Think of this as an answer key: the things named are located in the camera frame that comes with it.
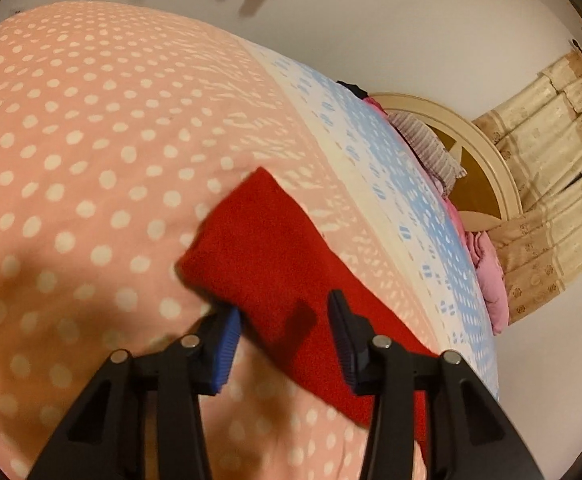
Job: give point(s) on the striped grey pillow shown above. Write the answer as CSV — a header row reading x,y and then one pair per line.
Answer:
x,y
426,145

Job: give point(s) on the folded pink quilt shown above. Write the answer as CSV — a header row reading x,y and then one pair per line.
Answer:
x,y
491,280

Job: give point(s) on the pink and blue dotted bedspread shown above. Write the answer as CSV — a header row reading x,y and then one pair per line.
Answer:
x,y
96,160

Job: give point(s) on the pink floral sheet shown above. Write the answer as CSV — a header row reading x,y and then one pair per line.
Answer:
x,y
453,215

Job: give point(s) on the beige patterned curtain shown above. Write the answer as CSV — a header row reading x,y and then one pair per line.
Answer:
x,y
536,240

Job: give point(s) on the cream wooden headboard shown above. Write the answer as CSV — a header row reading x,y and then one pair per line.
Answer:
x,y
471,125

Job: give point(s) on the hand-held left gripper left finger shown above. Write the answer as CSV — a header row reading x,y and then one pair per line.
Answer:
x,y
228,350

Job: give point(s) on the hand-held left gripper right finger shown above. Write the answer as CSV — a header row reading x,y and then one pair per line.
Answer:
x,y
343,342

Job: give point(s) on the dark cloth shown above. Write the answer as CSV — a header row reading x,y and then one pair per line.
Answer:
x,y
352,89

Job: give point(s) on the red fleece garment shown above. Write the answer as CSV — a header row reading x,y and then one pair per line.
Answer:
x,y
271,260

